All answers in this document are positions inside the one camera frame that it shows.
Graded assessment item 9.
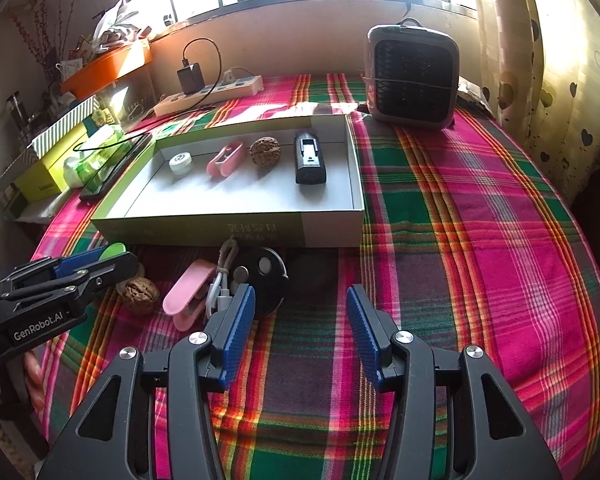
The green white mushroom massager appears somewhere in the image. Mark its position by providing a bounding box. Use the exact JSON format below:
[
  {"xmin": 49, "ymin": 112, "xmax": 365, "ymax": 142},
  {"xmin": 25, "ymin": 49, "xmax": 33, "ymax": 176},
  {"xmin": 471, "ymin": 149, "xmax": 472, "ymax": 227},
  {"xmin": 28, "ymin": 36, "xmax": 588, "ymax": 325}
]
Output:
[{"xmin": 97, "ymin": 242, "xmax": 146, "ymax": 296}]

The pink clip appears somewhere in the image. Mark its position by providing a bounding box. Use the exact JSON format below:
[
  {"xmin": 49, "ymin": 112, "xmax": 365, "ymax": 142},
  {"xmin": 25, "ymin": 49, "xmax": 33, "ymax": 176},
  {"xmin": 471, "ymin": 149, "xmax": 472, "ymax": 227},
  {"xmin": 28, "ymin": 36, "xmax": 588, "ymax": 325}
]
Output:
[
  {"xmin": 206, "ymin": 141, "xmax": 247, "ymax": 179},
  {"xmin": 162, "ymin": 259, "xmax": 216, "ymax": 332}
]

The white usb cable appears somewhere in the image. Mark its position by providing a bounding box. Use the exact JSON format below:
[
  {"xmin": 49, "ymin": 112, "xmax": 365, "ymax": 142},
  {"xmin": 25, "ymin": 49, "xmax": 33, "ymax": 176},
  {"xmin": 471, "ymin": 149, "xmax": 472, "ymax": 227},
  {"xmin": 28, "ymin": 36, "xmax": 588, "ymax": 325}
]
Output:
[{"xmin": 206, "ymin": 237, "xmax": 242, "ymax": 319}]

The black round disc gadget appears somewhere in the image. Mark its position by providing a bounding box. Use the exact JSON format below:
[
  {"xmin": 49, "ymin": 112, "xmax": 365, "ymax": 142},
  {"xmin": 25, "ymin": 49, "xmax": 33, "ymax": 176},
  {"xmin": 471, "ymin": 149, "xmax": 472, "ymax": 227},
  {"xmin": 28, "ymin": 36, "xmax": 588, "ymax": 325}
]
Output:
[{"xmin": 230, "ymin": 247, "xmax": 289, "ymax": 318}]

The black rectangular flashlight device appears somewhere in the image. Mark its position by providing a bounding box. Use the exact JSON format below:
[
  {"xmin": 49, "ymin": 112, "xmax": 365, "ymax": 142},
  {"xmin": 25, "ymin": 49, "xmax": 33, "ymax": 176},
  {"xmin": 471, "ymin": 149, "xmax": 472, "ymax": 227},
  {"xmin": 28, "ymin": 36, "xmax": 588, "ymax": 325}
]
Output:
[{"xmin": 294, "ymin": 132, "xmax": 326, "ymax": 185}]

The walnut on bedspread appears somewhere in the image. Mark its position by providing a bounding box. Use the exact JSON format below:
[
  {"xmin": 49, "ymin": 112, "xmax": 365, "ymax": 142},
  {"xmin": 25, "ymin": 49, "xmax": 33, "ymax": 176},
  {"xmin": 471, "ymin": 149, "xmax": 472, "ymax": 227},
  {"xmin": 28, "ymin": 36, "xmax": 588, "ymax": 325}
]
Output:
[{"xmin": 122, "ymin": 278, "xmax": 160, "ymax": 315}]

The yellow green box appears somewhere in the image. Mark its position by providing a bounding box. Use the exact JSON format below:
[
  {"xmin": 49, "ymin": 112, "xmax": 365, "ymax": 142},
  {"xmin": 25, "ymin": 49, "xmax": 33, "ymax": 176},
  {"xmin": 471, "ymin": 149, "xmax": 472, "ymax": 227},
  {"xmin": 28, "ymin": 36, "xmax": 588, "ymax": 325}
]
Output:
[{"xmin": 0, "ymin": 122, "xmax": 87, "ymax": 203}]

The striped white box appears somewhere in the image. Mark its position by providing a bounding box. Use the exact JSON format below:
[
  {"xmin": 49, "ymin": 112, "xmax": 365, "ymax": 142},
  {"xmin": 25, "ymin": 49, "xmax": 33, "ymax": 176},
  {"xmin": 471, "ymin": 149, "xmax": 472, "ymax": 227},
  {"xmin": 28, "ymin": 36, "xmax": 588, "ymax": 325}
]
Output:
[{"xmin": 26, "ymin": 96, "xmax": 99, "ymax": 158}]

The green wet wipes pack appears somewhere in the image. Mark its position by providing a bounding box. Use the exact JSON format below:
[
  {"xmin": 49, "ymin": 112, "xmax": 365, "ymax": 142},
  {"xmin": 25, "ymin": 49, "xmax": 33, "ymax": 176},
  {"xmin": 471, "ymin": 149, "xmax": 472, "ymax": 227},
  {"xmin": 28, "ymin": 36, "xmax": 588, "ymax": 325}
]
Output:
[{"xmin": 62, "ymin": 124, "xmax": 124, "ymax": 188}]

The black smartphone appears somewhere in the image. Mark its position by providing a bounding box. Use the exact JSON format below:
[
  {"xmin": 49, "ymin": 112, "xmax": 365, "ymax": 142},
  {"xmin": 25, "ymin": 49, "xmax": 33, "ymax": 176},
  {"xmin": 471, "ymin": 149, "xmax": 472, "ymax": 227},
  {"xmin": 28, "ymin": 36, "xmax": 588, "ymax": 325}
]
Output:
[{"xmin": 79, "ymin": 132, "xmax": 152, "ymax": 204}]

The plaid bedspread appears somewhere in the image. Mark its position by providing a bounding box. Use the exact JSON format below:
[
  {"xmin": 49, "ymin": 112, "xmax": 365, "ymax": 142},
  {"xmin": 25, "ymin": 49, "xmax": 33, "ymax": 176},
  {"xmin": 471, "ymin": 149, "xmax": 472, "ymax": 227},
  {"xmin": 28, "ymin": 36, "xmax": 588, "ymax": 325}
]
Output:
[{"xmin": 29, "ymin": 71, "xmax": 600, "ymax": 480}]

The orange plastic basket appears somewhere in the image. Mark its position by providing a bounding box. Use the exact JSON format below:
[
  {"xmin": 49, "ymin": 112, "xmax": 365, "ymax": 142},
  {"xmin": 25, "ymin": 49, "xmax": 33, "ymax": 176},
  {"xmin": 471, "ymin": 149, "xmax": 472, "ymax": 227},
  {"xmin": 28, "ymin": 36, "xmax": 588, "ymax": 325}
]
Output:
[{"xmin": 60, "ymin": 39, "xmax": 152, "ymax": 101}]

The black charger adapter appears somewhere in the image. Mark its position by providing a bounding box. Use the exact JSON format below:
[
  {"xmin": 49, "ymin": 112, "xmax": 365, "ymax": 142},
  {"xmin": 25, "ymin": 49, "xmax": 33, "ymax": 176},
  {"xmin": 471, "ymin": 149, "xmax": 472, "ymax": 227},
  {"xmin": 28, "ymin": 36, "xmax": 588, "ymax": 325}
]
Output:
[{"xmin": 178, "ymin": 58, "xmax": 206, "ymax": 96}]

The walnut in tray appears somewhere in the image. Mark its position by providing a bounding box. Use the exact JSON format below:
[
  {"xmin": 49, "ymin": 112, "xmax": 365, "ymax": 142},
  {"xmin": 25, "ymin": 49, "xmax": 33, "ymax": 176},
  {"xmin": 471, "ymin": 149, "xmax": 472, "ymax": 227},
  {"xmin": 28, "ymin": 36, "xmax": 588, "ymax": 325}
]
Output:
[{"xmin": 249, "ymin": 136, "xmax": 282, "ymax": 167}]

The green white cardboard box tray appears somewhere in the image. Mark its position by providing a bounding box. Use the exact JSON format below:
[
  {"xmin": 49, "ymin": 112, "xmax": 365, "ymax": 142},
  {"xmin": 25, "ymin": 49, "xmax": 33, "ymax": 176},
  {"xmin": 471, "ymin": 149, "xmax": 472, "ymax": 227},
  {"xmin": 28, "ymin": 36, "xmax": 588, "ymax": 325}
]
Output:
[{"xmin": 91, "ymin": 115, "xmax": 365, "ymax": 248}]

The white power strip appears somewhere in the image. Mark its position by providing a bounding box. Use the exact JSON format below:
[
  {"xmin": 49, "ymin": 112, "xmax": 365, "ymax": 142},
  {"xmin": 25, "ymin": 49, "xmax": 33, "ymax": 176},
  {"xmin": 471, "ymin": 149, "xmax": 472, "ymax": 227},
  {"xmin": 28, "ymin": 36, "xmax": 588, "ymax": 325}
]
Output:
[{"xmin": 154, "ymin": 75, "xmax": 263, "ymax": 117}]

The grey portable heater fan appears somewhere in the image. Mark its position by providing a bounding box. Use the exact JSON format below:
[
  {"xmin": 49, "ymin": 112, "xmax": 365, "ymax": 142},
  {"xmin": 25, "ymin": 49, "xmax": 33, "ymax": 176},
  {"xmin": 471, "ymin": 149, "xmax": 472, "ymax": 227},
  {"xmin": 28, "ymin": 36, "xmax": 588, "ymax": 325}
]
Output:
[{"xmin": 364, "ymin": 18, "xmax": 460, "ymax": 130}]

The heart pattern curtain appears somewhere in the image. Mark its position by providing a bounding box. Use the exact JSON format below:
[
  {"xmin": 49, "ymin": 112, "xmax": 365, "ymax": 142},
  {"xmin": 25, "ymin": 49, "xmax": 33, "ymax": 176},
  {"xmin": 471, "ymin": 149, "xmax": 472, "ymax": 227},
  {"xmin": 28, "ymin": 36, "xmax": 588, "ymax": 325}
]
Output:
[{"xmin": 477, "ymin": 0, "xmax": 600, "ymax": 202}]

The black charger cable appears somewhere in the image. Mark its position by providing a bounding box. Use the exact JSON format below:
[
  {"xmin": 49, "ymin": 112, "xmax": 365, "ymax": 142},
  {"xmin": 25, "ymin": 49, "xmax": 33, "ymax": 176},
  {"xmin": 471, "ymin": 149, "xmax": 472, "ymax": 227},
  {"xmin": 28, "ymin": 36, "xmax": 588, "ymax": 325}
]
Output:
[{"xmin": 73, "ymin": 36, "xmax": 224, "ymax": 153}]

